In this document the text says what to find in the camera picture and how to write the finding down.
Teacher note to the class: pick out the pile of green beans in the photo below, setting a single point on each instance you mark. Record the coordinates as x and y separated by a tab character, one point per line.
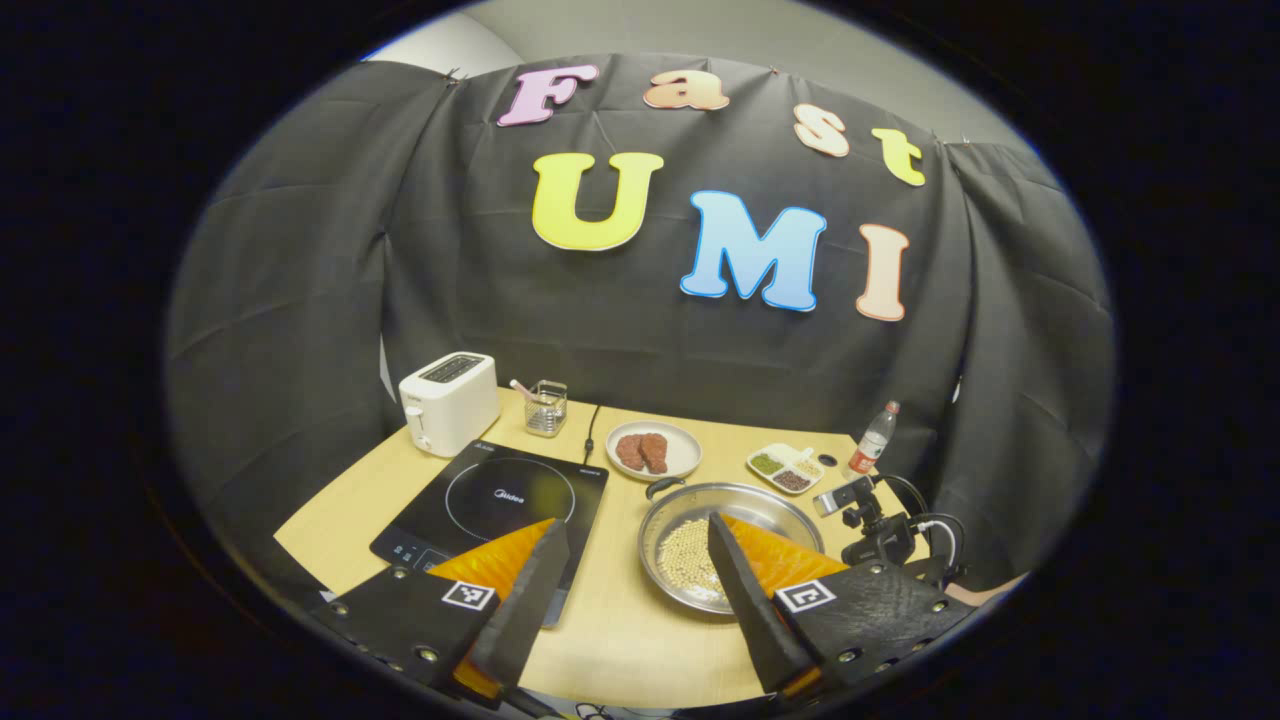
766	463

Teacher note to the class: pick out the large pile of yellow soybeans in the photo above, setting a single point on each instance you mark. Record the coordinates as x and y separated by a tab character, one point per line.
685	555

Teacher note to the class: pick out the small pile of pale beans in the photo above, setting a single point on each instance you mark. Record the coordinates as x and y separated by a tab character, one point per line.
808	467

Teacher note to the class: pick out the black induction cooktop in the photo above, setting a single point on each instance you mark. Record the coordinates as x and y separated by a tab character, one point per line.
430	520

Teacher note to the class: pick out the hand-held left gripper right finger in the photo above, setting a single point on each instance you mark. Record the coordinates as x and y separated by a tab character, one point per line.
745	610

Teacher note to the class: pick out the pink striped stick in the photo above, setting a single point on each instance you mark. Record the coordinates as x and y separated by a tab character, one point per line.
521	387

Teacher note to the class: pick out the brown meat piece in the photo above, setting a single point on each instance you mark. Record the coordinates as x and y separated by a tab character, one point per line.
630	452
655	453

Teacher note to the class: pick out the clear plastic water bottle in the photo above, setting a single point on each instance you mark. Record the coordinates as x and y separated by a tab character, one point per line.
872	445

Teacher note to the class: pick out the white divided dish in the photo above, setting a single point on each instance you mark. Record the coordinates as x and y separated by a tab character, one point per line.
788	466

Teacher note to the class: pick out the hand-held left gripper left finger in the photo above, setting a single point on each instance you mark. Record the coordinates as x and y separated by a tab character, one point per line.
525	610

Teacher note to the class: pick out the white round plate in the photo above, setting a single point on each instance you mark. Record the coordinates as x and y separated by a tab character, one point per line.
682	450

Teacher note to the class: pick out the white toaster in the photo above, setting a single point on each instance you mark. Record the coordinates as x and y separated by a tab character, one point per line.
450	410

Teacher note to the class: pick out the pile of dark beans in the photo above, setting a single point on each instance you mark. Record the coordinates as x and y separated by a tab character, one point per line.
792	481

